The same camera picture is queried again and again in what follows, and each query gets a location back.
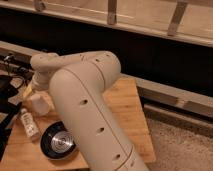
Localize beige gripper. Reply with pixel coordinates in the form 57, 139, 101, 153
23, 71, 52, 99

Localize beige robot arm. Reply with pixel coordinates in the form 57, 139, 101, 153
30, 51, 149, 171

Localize black bag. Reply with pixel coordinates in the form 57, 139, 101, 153
0, 75, 20, 160

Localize small white labelled bottle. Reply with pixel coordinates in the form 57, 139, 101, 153
20, 108, 40, 141

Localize black bowl with metal centre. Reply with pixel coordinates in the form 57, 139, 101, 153
40, 121, 76, 160

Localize black cables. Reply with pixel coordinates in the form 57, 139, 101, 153
0, 53, 38, 88

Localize metal rail with brackets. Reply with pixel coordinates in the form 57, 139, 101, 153
0, 0, 213, 47

